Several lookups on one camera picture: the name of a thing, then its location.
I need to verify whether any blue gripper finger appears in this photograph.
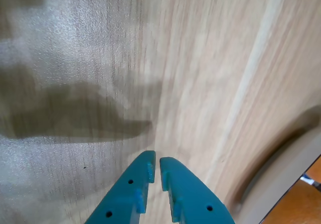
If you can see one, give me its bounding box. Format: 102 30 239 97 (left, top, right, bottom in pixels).
85 150 156 224
159 157 236 224

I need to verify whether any blue white small object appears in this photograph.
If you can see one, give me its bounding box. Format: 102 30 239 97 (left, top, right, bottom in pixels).
299 173 321 192

